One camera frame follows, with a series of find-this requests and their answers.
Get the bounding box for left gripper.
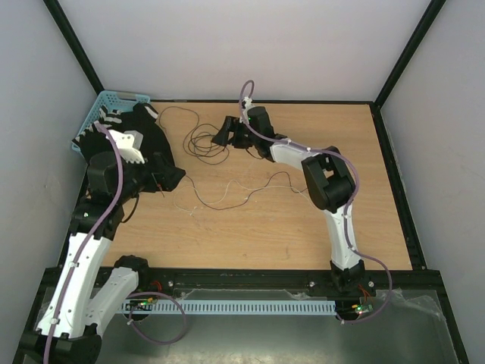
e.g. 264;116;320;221
114;152;184;204

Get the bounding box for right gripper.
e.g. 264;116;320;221
213;115;261;149

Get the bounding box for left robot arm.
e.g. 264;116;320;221
20;152;185;363

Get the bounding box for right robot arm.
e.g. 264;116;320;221
211;106;365;295

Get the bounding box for black white striped cloth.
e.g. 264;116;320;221
95;103;158;134

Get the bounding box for light blue plastic basket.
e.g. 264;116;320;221
78;90;151;135

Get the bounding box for left circuit board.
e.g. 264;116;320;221
125;299;155;311

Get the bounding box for circuit board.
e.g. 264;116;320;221
125;299;155;311
352;303;374;315

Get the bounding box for right circuit board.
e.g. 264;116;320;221
352;303;374;315

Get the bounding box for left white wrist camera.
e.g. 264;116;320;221
109;130;146;165

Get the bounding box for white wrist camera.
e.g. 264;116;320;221
109;130;146;165
240;96;254;111

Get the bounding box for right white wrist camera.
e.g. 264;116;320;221
240;96;254;111

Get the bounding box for light blue slotted cable duct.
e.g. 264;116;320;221
117;300;335;316

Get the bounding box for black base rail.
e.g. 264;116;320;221
136;267;377;299

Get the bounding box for left black frame post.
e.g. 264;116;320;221
43;0;105;94

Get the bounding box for black frame post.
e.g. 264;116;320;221
43;0;105;94
374;0;446;109

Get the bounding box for right black frame post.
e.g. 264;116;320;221
374;0;446;109

